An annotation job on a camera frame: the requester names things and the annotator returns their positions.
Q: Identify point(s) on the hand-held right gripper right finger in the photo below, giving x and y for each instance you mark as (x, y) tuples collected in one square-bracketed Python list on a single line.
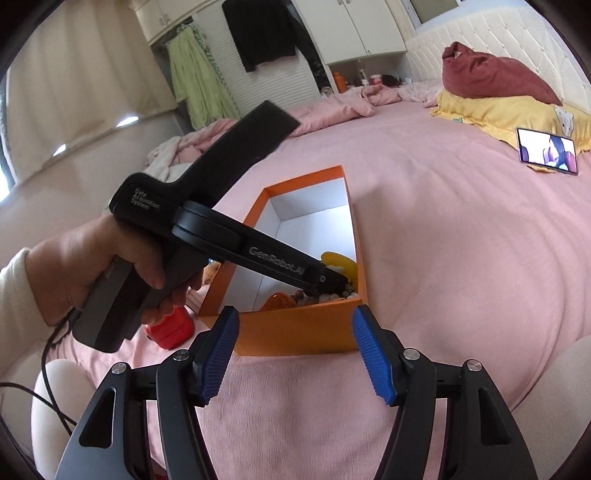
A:
[(371, 360)]

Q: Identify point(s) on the red and orange toy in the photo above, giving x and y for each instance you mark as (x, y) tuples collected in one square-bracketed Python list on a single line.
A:
[(171, 328)]

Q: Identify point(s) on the person's left forearm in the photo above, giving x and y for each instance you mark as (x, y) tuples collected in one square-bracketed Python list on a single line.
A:
[(18, 295)]

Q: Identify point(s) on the person's right leg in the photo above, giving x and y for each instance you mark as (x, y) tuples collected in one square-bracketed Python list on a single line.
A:
[(558, 397)]

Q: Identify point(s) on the person's left leg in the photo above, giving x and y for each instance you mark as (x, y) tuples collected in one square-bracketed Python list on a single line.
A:
[(60, 401)]

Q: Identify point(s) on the black hanging garment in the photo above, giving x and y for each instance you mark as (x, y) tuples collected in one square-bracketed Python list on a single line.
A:
[(263, 27)]

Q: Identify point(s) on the window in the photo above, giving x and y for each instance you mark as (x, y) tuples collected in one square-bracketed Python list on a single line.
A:
[(434, 9)]

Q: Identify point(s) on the yellow duck toy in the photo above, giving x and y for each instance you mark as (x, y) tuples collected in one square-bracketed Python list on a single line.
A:
[(341, 265)]

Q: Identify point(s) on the green hanging garment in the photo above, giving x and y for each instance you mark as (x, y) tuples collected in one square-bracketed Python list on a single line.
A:
[(194, 78)]

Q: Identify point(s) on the small tan doll toy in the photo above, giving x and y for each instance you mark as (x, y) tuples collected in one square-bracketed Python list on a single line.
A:
[(211, 272)]

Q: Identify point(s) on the cream curtain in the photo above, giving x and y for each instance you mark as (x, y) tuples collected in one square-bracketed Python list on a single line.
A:
[(83, 69)]

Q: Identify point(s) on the orange cardboard box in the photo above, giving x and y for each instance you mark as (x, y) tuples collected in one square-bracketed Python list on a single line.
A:
[(300, 332)]

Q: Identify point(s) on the cream tufted headboard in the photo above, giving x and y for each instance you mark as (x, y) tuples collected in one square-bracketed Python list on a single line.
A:
[(498, 32)]

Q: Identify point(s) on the pink floral pillow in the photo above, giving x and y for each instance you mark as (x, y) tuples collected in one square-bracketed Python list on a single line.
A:
[(418, 91)]

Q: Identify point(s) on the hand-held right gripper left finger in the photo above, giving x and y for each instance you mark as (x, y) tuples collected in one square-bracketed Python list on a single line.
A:
[(221, 355)]

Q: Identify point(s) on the person's left hand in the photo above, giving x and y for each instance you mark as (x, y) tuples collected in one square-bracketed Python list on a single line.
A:
[(69, 263)]

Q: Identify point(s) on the orange bottle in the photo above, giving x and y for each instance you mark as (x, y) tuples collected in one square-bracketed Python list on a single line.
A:
[(340, 81)]

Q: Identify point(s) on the white wall cabinet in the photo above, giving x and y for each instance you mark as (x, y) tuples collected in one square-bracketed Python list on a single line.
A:
[(351, 23)]

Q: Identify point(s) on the pink bed sheet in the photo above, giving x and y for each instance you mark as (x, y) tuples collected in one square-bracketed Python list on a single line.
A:
[(461, 277)]

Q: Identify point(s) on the pink duvet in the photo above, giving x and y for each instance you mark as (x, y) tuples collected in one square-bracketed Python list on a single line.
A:
[(332, 105)]

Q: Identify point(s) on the person's leg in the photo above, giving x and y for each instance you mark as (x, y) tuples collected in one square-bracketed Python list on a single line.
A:
[(558, 397), (60, 401)]

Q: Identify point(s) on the red pillow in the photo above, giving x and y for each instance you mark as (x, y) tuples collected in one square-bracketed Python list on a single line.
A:
[(489, 74)]

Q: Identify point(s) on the yellow pillow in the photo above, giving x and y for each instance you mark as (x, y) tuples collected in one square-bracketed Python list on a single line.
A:
[(498, 115)]

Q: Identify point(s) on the smartphone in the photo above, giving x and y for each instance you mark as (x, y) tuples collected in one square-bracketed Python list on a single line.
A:
[(547, 150)]

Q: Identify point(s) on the cream garment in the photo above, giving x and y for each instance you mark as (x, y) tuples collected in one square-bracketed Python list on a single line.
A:
[(161, 152)]

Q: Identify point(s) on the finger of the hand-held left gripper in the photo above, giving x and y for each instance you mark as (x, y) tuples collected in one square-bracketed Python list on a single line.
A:
[(286, 263)]

